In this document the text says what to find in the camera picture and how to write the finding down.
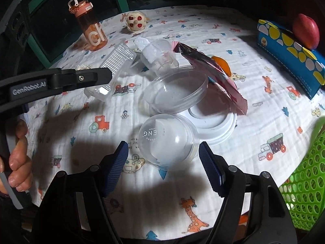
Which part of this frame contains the green plastic mesh basket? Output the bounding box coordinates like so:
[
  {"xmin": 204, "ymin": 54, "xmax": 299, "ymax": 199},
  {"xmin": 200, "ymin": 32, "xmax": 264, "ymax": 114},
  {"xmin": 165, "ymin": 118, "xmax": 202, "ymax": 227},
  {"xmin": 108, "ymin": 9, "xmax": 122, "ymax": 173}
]
[{"xmin": 278, "ymin": 115, "xmax": 325, "ymax": 232}]

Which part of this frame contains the orange peel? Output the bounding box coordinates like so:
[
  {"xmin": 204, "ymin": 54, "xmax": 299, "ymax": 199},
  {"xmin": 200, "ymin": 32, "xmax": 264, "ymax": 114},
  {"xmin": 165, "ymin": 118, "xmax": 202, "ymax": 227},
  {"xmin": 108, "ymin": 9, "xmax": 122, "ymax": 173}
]
[{"xmin": 212, "ymin": 55, "xmax": 231, "ymax": 78}]

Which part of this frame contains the clear plastic dome lid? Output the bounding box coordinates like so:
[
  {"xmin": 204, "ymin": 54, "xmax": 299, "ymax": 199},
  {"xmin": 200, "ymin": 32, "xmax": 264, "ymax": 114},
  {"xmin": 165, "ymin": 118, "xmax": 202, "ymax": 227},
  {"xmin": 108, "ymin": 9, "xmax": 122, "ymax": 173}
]
[{"xmin": 143, "ymin": 65, "xmax": 209, "ymax": 114}]

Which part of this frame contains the cream toy with red spots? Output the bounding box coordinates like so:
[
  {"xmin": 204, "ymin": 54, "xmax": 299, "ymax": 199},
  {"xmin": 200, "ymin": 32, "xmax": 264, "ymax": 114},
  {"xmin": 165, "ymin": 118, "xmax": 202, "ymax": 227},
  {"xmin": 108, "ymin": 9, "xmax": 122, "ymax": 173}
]
[{"xmin": 126, "ymin": 11, "xmax": 148, "ymax": 33}]

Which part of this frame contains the red snack wrapper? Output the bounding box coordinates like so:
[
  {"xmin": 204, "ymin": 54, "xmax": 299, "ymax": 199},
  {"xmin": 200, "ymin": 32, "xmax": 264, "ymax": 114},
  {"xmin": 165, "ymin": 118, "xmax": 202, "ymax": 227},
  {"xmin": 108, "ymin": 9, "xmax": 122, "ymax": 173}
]
[{"xmin": 173, "ymin": 41, "xmax": 248, "ymax": 116}]

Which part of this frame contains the clear plastic jar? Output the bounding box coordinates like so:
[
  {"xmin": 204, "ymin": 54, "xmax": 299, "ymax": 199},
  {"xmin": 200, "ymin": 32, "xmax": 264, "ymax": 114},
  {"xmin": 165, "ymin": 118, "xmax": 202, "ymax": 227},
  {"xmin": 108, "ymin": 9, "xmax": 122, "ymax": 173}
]
[{"xmin": 134, "ymin": 37, "xmax": 178, "ymax": 75}]

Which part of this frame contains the white printed blanket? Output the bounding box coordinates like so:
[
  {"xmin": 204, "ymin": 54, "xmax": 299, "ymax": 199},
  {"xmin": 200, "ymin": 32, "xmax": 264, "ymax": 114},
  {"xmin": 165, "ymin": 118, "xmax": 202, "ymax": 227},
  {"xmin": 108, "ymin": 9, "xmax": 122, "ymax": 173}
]
[{"xmin": 24, "ymin": 5, "xmax": 325, "ymax": 242}]

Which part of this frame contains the blue dotted tissue box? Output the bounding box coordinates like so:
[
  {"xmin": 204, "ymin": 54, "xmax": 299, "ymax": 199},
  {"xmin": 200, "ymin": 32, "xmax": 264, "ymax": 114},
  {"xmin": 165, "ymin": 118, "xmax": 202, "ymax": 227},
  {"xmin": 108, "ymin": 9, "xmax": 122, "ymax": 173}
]
[{"xmin": 256, "ymin": 19, "xmax": 325, "ymax": 99}]

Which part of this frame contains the person's left hand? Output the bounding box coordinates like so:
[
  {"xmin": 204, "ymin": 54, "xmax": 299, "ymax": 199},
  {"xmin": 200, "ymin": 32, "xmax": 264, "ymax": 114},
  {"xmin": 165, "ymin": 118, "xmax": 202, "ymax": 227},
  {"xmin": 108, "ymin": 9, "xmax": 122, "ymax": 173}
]
[{"xmin": 0, "ymin": 119, "xmax": 33, "ymax": 197}]

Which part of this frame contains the clear round labelled container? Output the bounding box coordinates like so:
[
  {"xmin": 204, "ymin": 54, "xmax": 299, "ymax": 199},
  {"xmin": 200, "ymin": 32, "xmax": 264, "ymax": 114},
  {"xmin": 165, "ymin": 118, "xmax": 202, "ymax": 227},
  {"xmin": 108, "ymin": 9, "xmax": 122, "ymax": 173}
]
[{"xmin": 139, "ymin": 114, "xmax": 199, "ymax": 168}]

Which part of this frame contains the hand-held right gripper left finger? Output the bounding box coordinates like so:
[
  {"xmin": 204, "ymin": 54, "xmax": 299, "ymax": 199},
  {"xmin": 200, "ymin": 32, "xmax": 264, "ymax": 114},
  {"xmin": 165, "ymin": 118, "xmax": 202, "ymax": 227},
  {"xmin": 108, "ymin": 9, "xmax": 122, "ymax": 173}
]
[{"xmin": 33, "ymin": 140, "xmax": 129, "ymax": 244}]

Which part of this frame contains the white plastic lid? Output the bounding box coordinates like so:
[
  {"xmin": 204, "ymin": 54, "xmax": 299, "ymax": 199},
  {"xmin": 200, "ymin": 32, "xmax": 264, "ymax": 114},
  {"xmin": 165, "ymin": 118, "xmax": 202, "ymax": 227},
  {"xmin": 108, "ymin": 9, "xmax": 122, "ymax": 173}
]
[{"xmin": 175, "ymin": 104, "xmax": 238, "ymax": 146}]

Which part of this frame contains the orange water bottle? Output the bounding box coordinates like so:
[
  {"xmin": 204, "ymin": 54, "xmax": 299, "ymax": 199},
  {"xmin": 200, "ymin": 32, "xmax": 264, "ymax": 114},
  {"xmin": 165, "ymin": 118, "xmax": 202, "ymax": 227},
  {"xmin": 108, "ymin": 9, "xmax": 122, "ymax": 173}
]
[{"xmin": 67, "ymin": 0, "xmax": 108, "ymax": 52}]

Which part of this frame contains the clear hinged plastic box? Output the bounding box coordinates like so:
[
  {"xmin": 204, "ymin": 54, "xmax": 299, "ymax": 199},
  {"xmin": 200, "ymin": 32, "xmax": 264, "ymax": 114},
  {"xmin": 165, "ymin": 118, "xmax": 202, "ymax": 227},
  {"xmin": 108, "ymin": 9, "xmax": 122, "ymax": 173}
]
[{"xmin": 84, "ymin": 43, "xmax": 137, "ymax": 101}]

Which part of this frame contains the red apple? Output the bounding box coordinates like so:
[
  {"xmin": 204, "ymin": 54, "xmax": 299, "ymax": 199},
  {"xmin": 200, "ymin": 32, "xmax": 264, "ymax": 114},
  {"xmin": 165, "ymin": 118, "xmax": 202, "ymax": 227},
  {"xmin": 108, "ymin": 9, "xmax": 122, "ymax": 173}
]
[{"xmin": 292, "ymin": 13, "xmax": 320, "ymax": 50}]

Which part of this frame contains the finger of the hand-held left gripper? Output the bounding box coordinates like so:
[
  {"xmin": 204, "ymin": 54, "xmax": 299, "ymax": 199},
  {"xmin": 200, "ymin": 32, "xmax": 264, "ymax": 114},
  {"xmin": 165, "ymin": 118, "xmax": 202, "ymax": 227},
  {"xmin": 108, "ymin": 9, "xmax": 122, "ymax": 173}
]
[{"xmin": 50, "ymin": 67, "xmax": 113, "ymax": 93}]

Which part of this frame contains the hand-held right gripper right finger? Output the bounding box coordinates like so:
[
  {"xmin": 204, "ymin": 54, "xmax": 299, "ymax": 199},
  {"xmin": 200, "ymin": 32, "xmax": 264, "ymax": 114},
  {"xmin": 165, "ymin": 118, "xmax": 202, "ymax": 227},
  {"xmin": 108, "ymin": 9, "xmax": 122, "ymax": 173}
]
[{"xmin": 199, "ymin": 141, "xmax": 297, "ymax": 244}]

